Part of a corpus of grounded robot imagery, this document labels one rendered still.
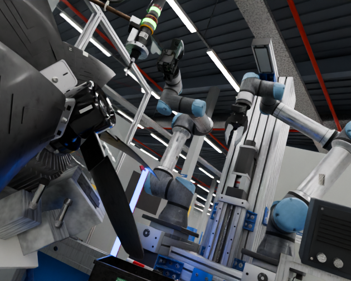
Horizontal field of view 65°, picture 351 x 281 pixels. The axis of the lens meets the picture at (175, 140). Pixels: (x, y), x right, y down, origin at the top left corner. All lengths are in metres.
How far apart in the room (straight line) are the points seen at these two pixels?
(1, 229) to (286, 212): 0.86
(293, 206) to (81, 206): 0.72
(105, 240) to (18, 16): 4.23
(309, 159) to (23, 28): 2.28
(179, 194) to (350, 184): 1.55
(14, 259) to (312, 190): 0.95
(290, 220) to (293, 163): 1.47
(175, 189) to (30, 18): 0.98
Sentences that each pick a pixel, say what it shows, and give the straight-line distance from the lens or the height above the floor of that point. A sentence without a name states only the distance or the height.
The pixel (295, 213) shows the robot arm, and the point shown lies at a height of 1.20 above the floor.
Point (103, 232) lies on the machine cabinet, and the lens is 4.62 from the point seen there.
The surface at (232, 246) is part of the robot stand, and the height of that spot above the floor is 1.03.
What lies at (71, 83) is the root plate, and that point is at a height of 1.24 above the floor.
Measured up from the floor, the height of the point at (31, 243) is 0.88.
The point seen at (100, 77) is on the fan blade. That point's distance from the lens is 0.88.
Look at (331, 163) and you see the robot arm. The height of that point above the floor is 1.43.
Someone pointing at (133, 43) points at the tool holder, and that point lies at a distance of 0.84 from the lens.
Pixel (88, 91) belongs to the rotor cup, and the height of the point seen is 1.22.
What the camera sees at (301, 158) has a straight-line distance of 2.55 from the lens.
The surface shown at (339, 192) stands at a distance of 2.51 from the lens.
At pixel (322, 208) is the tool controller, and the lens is 0.90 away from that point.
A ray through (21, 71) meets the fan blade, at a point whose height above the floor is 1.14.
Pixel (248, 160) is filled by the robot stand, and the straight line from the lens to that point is 1.43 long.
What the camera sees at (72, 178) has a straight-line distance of 0.73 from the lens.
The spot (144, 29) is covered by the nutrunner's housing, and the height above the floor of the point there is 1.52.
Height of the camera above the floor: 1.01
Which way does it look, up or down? 18 degrees up
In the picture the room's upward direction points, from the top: 20 degrees clockwise
